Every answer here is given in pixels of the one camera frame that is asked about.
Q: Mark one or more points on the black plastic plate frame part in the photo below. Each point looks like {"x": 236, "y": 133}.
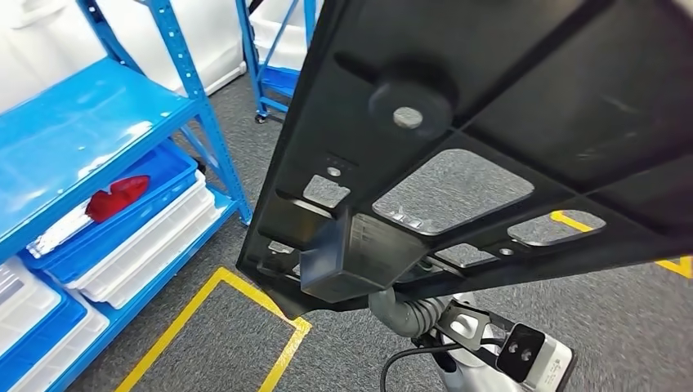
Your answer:
{"x": 541, "y": 81}

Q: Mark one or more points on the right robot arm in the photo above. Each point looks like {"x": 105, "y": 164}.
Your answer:
{"x": 422, "y": 319}

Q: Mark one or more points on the red plastic object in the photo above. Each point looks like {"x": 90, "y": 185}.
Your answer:
{"x": 116, "y": 197}

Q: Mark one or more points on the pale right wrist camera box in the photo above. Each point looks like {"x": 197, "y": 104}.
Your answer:
{"x": 547, "y": 362}

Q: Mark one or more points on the yellow floor tape rectangle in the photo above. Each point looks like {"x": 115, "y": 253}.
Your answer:
{"x": 221, "y": 277}
{"x": 677, "y": 266}

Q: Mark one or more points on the blue wheeled shelf rack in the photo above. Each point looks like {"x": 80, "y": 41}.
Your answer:
{"x": 279, "y": 81}

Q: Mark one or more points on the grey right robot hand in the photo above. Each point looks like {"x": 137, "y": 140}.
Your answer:
{"x": 387, "y": 308}

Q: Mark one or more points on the white parts bundle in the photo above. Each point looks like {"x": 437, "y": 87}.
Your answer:
{"x": 59, "y": 238}

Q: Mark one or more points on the blue metal shelf rack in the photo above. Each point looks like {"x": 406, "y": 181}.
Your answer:
{"x": 81, "y": 119}

